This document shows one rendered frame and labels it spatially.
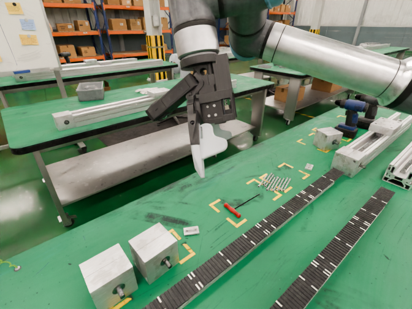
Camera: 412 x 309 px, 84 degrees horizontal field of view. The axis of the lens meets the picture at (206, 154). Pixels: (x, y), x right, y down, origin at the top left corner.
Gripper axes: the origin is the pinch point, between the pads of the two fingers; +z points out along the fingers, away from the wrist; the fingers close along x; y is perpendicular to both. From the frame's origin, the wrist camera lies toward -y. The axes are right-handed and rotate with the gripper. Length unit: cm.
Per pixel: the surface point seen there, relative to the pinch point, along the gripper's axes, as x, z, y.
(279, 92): 372, -17, 66
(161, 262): 8.2, 26.7, -18.4
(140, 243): 8.3, 20.9, -23.2
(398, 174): 64, 29, 69
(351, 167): 65, 25, 51
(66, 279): 4, 28, -45
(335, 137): 89, 15, 53
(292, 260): 20.1, 36.4, 16.7
